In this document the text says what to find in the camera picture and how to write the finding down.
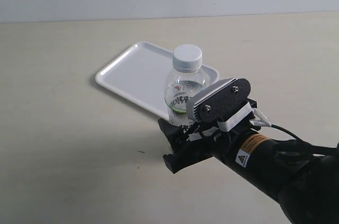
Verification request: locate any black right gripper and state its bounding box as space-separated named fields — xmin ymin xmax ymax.
xmin=158 ymin=99 xmax=257 ymax=174

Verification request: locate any clear plastic drink bottle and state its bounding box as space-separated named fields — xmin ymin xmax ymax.
xmin=164 ymin=68 xmax=209 ymax=131

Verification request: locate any white bottle cap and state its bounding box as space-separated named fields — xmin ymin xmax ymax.
xmin=172 ymin=44 xmax=203 ymax=73

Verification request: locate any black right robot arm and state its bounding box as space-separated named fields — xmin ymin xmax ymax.
xmin=158 ymin=117 xmax=338 ymax=223

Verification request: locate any white plastic tray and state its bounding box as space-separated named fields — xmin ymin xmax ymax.
xmin=95 ymin=41 xmax=219 ymax=119

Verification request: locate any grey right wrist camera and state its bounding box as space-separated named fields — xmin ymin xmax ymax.
xmin=186 ymin=78 xmax=252 ymax=132

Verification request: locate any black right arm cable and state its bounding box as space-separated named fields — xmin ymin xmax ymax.
xmin=251 ymin=110 xmax=339 ymax=156

